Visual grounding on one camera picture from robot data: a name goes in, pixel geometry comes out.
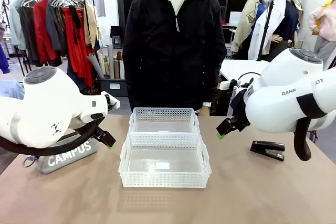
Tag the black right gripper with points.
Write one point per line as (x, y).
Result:
(241, 124)

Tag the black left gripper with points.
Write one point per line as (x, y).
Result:
(98, 132)

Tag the grey CAMPUS pencil case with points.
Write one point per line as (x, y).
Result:
(68, 155)

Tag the black stapler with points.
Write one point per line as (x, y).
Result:
(267, 147)

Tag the person right forearm black sleeve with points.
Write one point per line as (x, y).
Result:
(129, 82)

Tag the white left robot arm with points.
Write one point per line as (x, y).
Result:
(44, 108)

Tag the person left forearm black sleeve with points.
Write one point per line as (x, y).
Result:
(216, 82)

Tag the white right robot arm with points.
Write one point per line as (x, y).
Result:
(283, 106)

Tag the person left hand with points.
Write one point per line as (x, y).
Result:
(204, 111)

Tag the white wrist watch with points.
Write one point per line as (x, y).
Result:
(207, 104)

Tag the white power strip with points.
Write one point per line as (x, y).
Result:
(226, 85)

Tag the dark grey storage bin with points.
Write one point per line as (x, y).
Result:
(113, 87)

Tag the white perforated plastic basket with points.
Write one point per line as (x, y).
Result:
(162, 179)
(162, 127)

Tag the white background table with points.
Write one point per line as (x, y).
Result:
(241, 68)

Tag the white cardboard tube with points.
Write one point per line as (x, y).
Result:
(121, 69)

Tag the grey slanted cardboard tube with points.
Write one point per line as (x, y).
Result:
(95, 64)

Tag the tall grey cardboard tube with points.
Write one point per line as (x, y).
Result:
(110, 61)

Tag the person torso in black jacket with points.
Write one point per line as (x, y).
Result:
(173, 58)

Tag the red hanging dress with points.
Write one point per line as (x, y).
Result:
(78, 53)

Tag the mannequin in beige trench coat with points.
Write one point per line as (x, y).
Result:
(245, 27)

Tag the black tripod pole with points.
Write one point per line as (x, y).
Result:
(265, 30)

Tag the light blue shirt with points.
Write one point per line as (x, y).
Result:
(11, 90)

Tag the beige hanging garment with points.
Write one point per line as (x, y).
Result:
(91, 24)

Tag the figure in white lab coat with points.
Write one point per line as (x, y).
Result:
(283, 19)

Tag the dark grey hanging jacket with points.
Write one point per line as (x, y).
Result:
(55, 27)

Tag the red hanging coat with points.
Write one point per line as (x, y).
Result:
(43, 30)

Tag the black hanging garment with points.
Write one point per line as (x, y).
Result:
(27, 35)

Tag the figure in pink sweatshirt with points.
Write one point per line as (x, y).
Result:
(324, 22)

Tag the pale grey hanging jacket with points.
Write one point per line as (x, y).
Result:
(15, 22)

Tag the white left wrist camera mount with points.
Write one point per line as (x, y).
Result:
(111, 99)

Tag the pale wall panel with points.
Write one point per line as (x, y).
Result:
(97, 2)

